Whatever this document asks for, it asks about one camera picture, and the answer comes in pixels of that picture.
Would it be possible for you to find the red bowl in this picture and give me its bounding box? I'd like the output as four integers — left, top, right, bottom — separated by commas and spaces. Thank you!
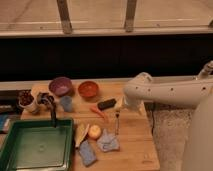
78, 81, 99, 98

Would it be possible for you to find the purple bowl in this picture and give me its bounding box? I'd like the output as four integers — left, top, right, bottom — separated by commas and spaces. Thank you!
48, 77, 73, 96

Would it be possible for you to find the left window frame post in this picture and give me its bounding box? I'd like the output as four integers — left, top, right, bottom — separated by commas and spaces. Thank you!
57, 0, 72, 34

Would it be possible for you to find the light blue crumpled cloth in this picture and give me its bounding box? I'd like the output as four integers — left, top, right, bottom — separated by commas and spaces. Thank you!
97, 129, 120, 152

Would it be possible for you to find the black rectangular block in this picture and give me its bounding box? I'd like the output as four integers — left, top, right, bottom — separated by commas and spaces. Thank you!
97, 99, 116, 110

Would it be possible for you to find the white cup with dark contents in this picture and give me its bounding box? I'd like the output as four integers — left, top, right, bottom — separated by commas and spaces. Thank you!
18, 90, 38, 113

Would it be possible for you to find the window frame post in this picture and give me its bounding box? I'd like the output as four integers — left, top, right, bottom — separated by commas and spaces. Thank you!
124, 0, 137, 32
57, 0, 72, 34

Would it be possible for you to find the black faucet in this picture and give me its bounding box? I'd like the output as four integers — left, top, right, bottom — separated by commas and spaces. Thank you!
37, 92, 57, 127

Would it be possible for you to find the yellow corn cob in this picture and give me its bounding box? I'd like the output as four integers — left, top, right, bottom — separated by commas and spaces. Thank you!
75, 123, 89, 148

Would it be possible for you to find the orange carrot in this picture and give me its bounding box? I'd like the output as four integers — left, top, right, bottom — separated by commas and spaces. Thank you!
90, 106, 108, 122

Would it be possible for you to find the blue plastic cup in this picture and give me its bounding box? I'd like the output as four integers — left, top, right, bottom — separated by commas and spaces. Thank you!
60, 96, 73, 112

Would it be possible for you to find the right window frame post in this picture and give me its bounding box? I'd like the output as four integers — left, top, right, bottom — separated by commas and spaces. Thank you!
124, 0, 137, 32

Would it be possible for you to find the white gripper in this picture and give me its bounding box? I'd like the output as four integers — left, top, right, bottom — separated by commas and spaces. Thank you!
115, 96, 140, 111

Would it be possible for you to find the wooden countertop board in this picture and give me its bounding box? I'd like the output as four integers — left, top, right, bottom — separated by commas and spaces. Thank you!
20, 81, 161, 171

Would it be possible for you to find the blue sponge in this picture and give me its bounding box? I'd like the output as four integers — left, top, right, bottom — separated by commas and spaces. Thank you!
79, 140, 97, 167

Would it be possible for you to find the green sink basin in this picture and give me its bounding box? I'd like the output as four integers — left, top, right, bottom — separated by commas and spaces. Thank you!
0, 119, 74, 171

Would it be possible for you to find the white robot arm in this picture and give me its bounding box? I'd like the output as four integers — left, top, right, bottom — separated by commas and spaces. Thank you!
121, 60, 213, 171

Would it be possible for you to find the yellow apple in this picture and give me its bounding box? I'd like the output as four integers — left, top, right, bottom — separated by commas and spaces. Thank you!
88, 125, 102, 140

